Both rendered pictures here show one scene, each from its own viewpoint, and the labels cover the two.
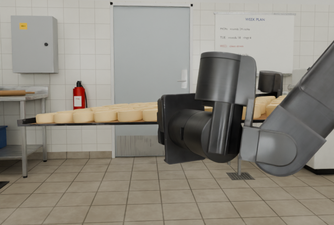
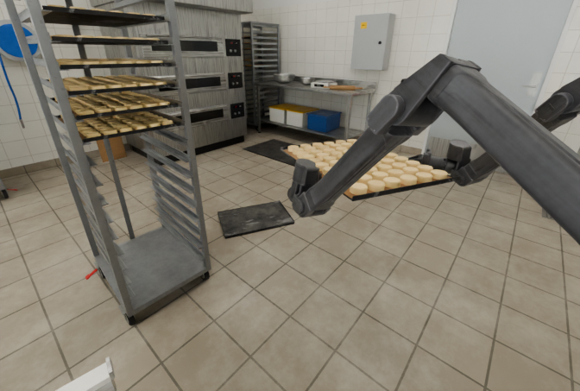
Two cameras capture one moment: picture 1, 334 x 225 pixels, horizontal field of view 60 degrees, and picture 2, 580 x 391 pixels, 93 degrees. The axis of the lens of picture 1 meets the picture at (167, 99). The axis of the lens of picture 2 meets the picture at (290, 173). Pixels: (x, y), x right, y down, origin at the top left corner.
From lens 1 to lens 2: 0.65 m
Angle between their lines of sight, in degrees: 47
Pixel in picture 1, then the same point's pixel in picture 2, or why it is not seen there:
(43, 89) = (372, 85)
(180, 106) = not seen: hidden behind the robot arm
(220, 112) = (294, 186)
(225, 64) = (298, 168)
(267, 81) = (451, 151)
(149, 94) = not seen: hidden behind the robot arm
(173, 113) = not seen: hidden behind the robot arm
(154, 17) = (514, 0)
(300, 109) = (307, 196)
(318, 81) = (315, 188)
